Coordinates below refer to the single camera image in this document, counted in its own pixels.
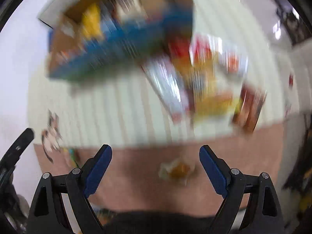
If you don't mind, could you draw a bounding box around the brown red snack packet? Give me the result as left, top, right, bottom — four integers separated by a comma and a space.
233, 83, 267, 133

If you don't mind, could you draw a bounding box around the yellow black snack packet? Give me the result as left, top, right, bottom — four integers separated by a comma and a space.
80, 4, 104, 39

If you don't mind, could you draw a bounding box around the colourful candy packet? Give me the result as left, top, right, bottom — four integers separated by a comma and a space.
65, 147, 81, 166

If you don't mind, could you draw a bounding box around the person's dark clothing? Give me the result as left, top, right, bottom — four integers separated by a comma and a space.
97, 208, 244, 234

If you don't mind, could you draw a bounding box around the striped cat print table cloth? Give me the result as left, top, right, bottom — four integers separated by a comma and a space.
26, 0, 293, 215

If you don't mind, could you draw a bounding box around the red white snack packet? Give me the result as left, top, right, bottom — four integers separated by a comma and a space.
190, 35, 215, 66

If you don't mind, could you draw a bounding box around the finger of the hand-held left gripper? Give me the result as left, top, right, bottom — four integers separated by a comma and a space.
0, 128, 35, 176

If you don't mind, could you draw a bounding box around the cardboard box with blue print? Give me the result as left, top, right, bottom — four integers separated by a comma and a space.
46, 0, 195, 82

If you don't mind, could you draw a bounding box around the yellow bread packet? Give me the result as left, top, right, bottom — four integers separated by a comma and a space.
180, 56, 244, 125

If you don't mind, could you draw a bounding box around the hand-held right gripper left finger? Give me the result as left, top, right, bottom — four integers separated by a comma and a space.
26, 144, 113, 234

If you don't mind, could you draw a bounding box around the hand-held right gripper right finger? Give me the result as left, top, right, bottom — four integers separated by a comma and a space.
199, 145, 285, 234

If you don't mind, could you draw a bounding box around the white orange snack packet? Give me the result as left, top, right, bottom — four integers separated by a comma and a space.
217, 44, 249, 78

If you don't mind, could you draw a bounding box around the clear braised egg packet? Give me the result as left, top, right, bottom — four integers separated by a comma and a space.
158, 158, 195, 184

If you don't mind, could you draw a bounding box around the long red white sausage packet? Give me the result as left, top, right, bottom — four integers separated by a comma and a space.
141, 56, 193, 125

